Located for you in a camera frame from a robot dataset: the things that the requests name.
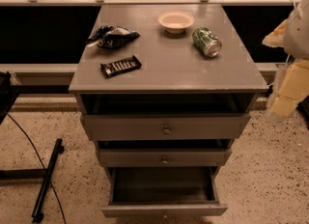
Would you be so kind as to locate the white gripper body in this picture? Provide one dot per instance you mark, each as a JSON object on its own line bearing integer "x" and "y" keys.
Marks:
{"x": 298, "y": 36}

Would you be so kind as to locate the grey top drawer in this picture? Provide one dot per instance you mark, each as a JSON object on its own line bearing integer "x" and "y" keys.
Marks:
{"x": 159, "y": 127}

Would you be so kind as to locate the metal railing frame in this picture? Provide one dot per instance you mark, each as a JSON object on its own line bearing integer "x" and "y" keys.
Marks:
{"x": 35, "y": 35}

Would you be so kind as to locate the black metal stand base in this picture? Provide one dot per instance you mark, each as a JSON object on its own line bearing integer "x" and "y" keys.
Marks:
{"x": 44, "y": 174}

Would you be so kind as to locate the grey bottom drawer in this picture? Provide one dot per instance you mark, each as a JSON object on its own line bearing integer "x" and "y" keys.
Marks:
{"x": 164, "y": 192}

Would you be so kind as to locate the grey middle drawer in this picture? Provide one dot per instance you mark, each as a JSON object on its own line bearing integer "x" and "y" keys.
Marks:
{"x": 162, "y": 157}

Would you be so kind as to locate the grey drawer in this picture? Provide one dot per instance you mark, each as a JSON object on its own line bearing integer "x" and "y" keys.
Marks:
{"x": 159, "y": 127}
{"x": 162, "y": 157}
{"x": 164, "y": 192}

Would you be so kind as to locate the white ceramic bowl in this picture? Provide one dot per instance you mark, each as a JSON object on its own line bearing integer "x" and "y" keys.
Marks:
{"x": 175, "y": 22}

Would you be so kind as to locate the green soda can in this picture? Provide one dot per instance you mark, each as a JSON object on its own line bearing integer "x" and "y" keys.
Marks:
{"x": 206, "y": 41}

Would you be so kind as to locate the dark crumpled chip bag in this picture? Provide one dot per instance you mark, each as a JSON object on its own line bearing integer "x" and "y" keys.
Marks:
{"x": 111, "y": 36}

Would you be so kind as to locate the black candy bar wrapper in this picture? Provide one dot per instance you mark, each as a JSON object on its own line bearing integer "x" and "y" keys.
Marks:
{"x": 121, "y": 66}

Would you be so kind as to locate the grey wooden drawer cabinet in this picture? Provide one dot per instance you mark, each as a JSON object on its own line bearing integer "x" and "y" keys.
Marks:
{"x": 133, "y": 98}

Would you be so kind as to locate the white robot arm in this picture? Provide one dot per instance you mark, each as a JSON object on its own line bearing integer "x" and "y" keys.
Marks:
{"x": 292, "y": 34}

